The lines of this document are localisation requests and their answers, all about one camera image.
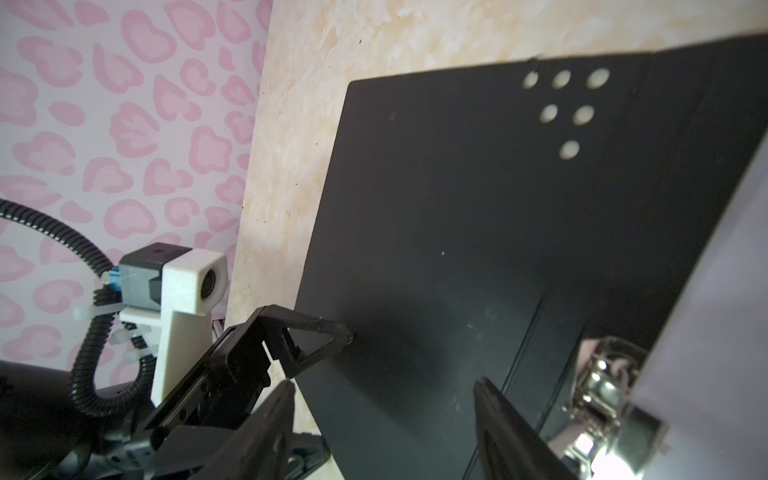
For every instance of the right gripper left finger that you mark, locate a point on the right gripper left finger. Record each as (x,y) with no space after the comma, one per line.
(259,449)

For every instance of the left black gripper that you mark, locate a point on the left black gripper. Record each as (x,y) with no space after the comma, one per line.
(230,381)

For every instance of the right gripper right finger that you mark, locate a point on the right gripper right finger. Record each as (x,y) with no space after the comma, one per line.
(508,448)

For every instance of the paper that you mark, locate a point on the paper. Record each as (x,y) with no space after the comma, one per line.
(706,376)

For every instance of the black file folder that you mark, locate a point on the black file folder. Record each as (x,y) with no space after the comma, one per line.
(482,222)

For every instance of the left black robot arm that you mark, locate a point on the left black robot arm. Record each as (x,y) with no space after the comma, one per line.
(44,437)

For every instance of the metal folder clip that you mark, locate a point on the metal folder clip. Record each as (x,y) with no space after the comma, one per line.
(607,436)

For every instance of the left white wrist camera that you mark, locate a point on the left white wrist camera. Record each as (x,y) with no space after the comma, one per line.
(169,293)

